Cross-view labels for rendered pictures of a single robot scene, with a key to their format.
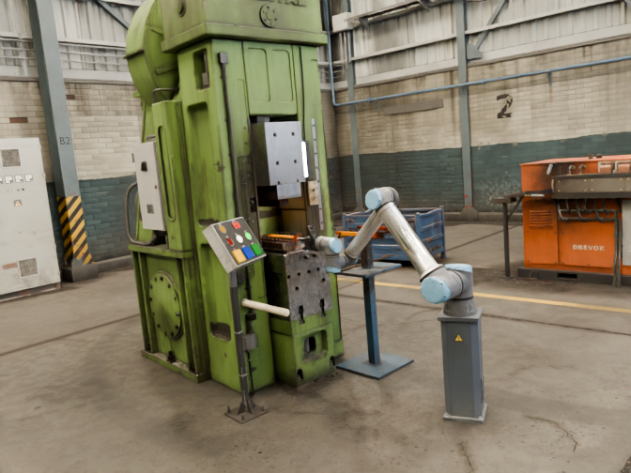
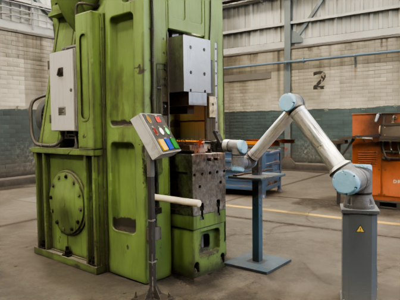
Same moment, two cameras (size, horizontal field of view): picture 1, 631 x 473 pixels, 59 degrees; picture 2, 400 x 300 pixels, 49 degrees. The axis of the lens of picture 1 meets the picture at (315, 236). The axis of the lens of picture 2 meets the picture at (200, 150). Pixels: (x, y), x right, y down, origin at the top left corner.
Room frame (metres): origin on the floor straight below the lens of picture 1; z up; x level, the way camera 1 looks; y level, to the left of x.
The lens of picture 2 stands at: (0.46, 0.59, 1.13)
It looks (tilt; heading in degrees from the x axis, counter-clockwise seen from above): 3 degrees down; 352
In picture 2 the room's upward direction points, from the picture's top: 1 degrees counter-clockwise
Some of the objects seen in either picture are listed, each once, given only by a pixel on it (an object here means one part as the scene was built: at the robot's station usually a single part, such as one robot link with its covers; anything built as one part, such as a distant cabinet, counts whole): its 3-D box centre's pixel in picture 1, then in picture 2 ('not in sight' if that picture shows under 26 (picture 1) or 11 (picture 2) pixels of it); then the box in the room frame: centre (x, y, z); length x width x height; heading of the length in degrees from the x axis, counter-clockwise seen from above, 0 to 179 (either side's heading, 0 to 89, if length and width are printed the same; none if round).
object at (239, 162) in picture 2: (333, 262); (238, 162); (3.48, -0.10, 0.86); 0.12 x 0.09 x 0.12; 135
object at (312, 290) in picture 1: (284, 278); (183, 180); (3.92, 0.25, 0.69); 0.56 x 0.38 x 0.45; 41
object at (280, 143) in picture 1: (271, 154); (181, 68); (3.90, 0.25, 1.56); 0.42 x 0.39 x 0.40; 41
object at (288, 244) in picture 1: (275, 242); (178, 146); (3.87, 0.28, 0.96); 0.42 x 0.20 x 0.09; 41
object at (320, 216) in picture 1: (300, 207); (196, 122); (4.23, 0.09, 1.15); 0.44 x 0.26 x 2.30; 41
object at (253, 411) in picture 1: (245, 405); (152, 292); (3.29, 0.52, 0.05); 0.22 x 0.22 x 0.09; 41
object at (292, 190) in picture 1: (269, 190); (177, 100); (3.87, 0.28, 1.32); 0.42 x 0.20 x 0.10; 41
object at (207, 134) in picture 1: (224, 220); (136, 122); (3.80, 0.60, 1.15); 0.44 x 0.26 x 2.30; 41
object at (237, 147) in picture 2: (330, 245); (237, 146); (3.47, -0.09, 0.97); 0.12 x 0.09 x 0.10; 41
